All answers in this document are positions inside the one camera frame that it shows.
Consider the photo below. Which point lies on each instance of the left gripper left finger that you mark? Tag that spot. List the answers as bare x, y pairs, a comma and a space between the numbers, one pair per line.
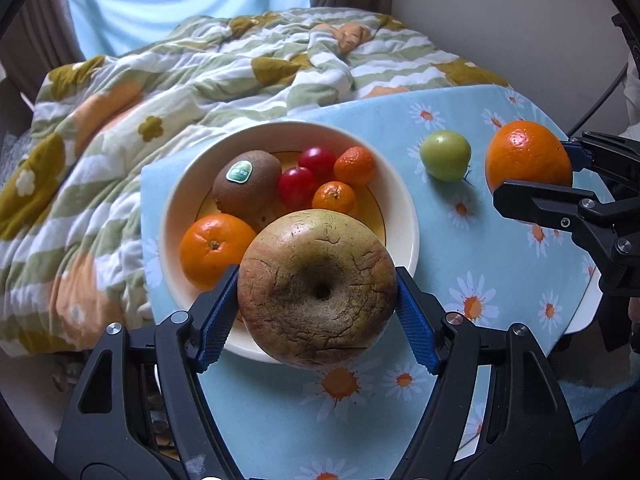
214, 314

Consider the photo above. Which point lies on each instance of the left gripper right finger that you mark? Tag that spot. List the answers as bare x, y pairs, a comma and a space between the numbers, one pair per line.
413, 309

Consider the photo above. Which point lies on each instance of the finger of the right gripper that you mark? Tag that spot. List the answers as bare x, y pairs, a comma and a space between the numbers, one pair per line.
610, 156
551, 206

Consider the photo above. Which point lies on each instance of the medium orange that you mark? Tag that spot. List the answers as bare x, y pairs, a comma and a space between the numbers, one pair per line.
212, 244

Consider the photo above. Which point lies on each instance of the large orange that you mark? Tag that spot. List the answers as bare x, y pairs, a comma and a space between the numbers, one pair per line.
526, 151

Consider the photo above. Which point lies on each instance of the wrinkled brownish apple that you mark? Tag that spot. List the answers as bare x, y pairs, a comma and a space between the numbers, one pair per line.
316, 289

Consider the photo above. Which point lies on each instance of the large green apple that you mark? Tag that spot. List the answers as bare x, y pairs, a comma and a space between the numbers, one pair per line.
446, 155

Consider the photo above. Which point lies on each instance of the brown kiwi with sticker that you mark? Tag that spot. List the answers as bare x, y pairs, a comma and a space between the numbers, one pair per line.
247, 183

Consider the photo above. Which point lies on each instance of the red cherry tomato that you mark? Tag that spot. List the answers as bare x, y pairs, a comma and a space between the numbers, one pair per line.
319, 160
296, 187

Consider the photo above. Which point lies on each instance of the right hand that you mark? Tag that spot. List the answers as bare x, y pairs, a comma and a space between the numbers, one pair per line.
634, 315

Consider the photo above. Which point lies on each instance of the blue daisy tablecloth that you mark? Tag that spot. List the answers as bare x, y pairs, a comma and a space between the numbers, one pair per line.
481, 302

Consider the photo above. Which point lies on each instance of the green striped floral quilt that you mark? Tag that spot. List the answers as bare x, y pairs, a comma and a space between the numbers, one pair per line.
71, 243

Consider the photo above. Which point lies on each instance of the left brown curtain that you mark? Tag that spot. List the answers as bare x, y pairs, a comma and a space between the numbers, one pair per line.
37, 36

